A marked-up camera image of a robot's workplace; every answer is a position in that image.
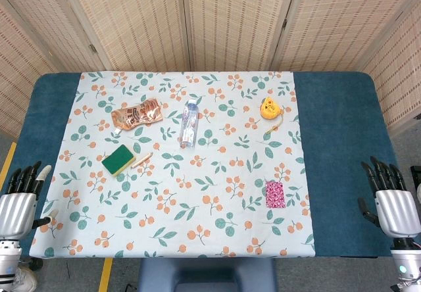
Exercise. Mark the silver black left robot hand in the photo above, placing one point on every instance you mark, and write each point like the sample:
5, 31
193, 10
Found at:
16, 213

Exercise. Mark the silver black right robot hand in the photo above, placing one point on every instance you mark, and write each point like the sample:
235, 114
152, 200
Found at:
398, 209

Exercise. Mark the pink patterned pouch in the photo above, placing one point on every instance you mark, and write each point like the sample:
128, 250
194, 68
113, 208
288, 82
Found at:
274, 195

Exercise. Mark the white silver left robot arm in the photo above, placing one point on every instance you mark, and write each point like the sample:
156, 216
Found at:
8, 259

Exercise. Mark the yellow floor tape strip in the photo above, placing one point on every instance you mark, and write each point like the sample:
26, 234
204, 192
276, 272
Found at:
106, 274
7, 163

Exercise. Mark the white shoe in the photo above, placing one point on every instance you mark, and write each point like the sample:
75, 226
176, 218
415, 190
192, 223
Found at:
26, 280

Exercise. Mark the teal blue table cover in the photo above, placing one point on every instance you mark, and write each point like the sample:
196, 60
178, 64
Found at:
345, 140

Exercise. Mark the green yellow sponge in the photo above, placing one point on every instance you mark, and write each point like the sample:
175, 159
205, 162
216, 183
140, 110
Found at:
117, 160

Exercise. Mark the woven bamboo screen panel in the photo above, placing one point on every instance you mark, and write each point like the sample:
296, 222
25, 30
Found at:
16, 85
237, 19
345, 19
42, 9
401, 85
138, 19

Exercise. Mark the light wooden pencil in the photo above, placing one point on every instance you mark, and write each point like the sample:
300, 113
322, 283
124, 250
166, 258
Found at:
141, 160

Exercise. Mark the orange foil snack pouch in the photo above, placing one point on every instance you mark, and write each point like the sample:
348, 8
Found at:
138, 114

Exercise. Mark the yellow tape measure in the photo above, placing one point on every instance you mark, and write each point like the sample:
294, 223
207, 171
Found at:
270, 108

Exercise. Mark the brass screen hinge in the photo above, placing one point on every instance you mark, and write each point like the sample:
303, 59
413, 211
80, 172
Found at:
285, 22
93, 48

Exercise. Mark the floral leaf berry tablecloth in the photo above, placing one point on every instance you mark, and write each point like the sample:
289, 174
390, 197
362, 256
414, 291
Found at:
197, 190

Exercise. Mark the clear plastic water bottle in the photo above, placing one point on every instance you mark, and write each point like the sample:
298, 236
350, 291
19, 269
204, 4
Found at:
189, 124

